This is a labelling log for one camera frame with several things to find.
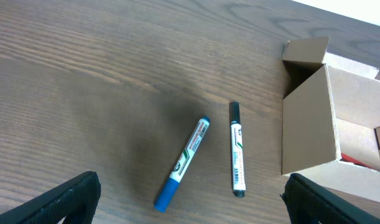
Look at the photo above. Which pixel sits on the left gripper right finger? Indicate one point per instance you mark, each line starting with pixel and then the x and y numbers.
pixel 308 202

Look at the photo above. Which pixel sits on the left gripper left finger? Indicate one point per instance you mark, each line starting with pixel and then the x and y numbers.
pixel 74 201

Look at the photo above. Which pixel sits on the red utility knife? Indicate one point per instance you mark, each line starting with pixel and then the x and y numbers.
pixel 347 158

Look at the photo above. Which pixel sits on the blue whiteboard marker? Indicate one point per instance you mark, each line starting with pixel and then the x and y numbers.
pixel 182 164

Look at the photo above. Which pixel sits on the black whiteboard marker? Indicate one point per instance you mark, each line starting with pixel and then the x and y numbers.
pixel 237 157

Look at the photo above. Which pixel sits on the open cardboard box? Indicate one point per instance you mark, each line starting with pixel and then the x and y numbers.
pixel 336 109

